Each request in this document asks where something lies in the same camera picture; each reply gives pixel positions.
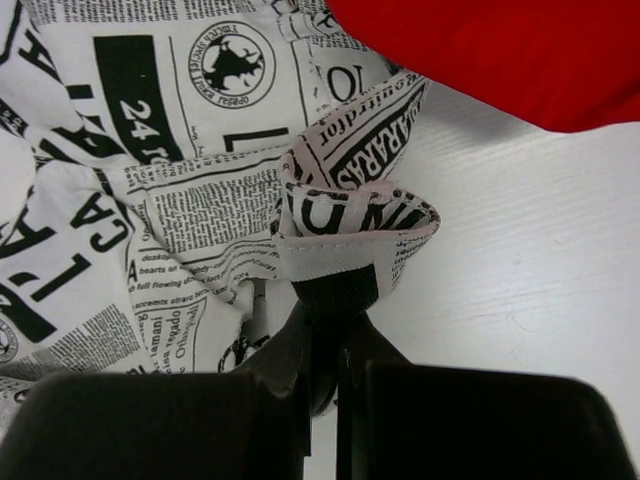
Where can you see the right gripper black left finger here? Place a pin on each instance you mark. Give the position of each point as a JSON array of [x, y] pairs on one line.
[[250, 423]]

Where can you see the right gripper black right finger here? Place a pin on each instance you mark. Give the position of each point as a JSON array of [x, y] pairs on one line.
[[399, 420]]

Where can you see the newspaper print trousers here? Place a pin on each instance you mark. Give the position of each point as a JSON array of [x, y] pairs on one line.
[[187, 151]]

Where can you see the red trousers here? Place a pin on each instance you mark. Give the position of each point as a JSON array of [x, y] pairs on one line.
[[564, 66]]

